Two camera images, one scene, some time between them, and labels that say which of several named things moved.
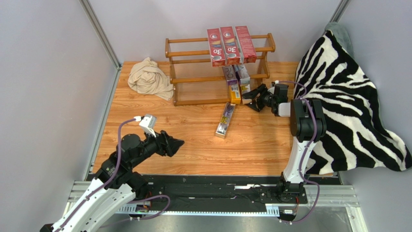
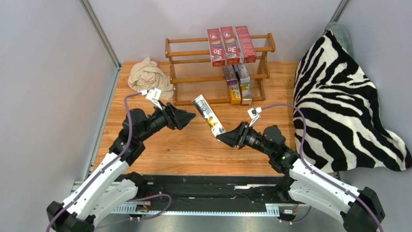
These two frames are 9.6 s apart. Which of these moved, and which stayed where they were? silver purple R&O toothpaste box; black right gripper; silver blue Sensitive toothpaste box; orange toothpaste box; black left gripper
Moved: black left gripper; black right gripper
Stayed: silver purple R&O toothpaste box; silver blue Sensitive toothpaste box; orange toothpaste box
